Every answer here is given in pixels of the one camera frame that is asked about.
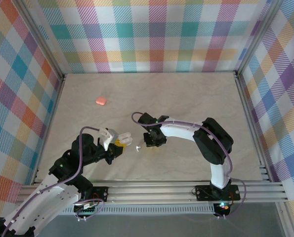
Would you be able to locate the white earbud charging case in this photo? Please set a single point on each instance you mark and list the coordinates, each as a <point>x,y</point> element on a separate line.
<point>125,138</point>

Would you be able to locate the white earbud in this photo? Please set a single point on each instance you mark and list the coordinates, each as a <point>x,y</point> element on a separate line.
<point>138,148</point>

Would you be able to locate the pink earbud charging case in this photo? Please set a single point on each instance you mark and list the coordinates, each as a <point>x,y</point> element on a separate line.
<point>101,101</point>

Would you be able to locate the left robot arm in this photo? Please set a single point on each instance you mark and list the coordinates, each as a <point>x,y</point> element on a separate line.
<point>38,205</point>

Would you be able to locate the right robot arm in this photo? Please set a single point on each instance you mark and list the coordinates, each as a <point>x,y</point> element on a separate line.
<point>179,130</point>

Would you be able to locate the left controller board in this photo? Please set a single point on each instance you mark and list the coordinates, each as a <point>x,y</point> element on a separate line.
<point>86,209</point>

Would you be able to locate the controller board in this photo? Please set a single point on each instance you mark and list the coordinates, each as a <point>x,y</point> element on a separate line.
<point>222,206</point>
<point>86,209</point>

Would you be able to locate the right controller board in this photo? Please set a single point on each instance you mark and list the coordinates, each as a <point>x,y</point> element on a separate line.
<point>222,206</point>

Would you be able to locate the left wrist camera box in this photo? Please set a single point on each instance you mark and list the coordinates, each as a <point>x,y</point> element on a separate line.
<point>106,140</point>

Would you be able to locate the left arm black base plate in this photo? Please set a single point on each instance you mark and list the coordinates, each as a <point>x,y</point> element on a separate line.
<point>101,193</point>

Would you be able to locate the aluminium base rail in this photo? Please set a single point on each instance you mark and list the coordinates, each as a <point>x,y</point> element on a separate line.
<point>149,192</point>

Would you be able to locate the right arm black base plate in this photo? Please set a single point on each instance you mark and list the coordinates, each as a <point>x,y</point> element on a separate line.
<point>203,192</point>

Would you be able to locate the right aluminium table side rail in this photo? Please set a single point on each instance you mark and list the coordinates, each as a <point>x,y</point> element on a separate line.
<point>248,108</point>

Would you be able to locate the left aluminium frame post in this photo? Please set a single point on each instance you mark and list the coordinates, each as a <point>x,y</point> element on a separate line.
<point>41,37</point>

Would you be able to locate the aluminium frame post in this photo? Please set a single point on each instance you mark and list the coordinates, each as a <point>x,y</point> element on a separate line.
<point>41,37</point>
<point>256,37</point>

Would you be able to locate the right aluminium frame post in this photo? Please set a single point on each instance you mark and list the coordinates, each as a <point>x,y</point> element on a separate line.
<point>256,37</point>

